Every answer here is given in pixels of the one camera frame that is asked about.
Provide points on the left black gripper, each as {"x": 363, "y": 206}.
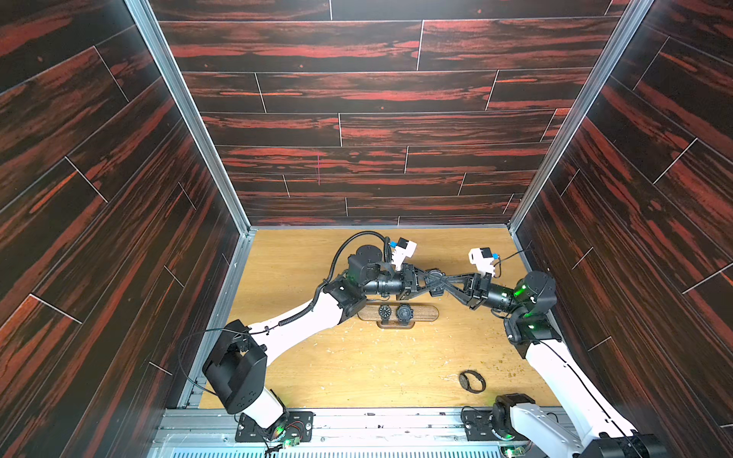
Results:
{"x": 406, "y": 279}

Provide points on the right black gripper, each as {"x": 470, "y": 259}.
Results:
{"x": 469, "y": 289}

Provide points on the black watch with strap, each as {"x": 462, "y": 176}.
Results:
{"x": 435, "y": 282}

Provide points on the chunky black watch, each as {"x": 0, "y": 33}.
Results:
{"x": 404, "y": 314}

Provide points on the slim black watch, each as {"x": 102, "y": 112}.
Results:
{"x": 385, "y": 312}

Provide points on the wooden watch stand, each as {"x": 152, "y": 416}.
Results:
{"x": 422, "y": 314}

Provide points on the thin black band watch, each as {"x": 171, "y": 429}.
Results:
{"x": 472, "y": 381}

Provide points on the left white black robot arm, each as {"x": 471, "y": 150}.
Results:
{"x": 237, "y": 364}

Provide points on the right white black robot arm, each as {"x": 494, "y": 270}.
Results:
{"x": 599, "y": 430}

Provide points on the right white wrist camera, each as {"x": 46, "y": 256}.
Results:
{"x": 484, "y": 260}

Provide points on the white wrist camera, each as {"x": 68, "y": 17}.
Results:
{"x": 484, "y": 260}
{"x": 400, "y": 251}

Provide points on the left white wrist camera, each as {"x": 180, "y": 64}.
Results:
{"x": 400, "y": 251}

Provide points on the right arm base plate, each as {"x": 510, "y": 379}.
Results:
{"x": 478, "y": 427}

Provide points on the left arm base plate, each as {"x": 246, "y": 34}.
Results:
{"x": 293, "y": 428}

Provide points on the aluminium front rail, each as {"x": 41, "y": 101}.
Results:
{"x": 340, "y": 432}

